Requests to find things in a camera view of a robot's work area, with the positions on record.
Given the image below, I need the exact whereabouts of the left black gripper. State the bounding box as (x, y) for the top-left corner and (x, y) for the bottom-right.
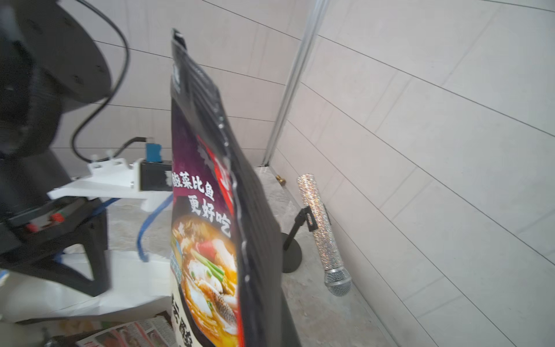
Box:
(1, 197), (111, 296)

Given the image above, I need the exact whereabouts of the blue checkered paper bag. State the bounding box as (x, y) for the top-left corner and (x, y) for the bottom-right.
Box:
(0, 192), (174, 324)

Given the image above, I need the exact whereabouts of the black red condiment packet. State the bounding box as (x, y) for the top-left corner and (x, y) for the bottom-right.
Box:
(76, 316), (178, 347)

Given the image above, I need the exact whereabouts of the purple black fish packet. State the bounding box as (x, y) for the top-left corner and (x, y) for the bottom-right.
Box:
(170, 31), (301, 346)

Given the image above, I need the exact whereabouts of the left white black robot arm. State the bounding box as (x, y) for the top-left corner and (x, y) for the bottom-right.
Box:
(1, 1), (111, 296)

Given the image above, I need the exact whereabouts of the black microphone stand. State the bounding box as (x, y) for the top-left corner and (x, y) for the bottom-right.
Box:
(281, 206), (318, 273)

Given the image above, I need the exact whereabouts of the glitter microphone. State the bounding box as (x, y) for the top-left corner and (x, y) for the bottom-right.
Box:
(297, 173), (352, 297)

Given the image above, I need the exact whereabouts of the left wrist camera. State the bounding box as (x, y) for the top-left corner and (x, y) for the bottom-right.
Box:
(48, 152), (172, 213)

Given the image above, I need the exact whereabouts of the brass wall fitting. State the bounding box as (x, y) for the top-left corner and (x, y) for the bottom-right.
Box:
(275, 175), (286, 187)

